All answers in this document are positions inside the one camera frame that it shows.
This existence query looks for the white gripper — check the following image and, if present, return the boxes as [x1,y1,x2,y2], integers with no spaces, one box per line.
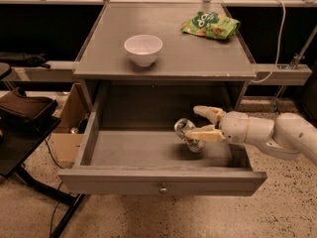
[185,105,249,145]

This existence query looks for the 7up soda can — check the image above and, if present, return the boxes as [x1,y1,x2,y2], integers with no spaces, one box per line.
[174,118,205,153]

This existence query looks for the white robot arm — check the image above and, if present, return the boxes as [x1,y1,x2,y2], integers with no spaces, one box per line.
[185,106,317,165]

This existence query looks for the round metal drawer knob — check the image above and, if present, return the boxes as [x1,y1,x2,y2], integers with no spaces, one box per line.
[158,183,168,194]

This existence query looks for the open grey top drawer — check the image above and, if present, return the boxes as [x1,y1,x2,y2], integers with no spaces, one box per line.
[58,82,266,196]

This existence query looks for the metal can in box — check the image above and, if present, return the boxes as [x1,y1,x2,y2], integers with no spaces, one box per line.
[69,127,79,134]

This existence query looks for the grey cabinet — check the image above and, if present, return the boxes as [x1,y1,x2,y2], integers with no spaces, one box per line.
[74,2,256,115]

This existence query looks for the green chip bag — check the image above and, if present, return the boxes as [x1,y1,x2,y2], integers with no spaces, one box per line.
[181,11,241,41]

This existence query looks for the white ceramic bowl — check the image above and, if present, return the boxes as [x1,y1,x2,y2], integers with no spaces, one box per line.
[124,35,162,66]

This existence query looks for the cardboard box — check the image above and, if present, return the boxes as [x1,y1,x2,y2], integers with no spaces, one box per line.
[52,83,89,163]

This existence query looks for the black side table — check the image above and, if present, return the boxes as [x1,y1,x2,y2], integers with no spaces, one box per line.
[0,116,84,238]

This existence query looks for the white cable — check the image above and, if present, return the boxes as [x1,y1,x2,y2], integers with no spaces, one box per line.
[250,0,287,85]

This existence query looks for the black floor cable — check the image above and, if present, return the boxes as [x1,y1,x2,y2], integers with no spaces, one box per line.
[43,136,67,238]

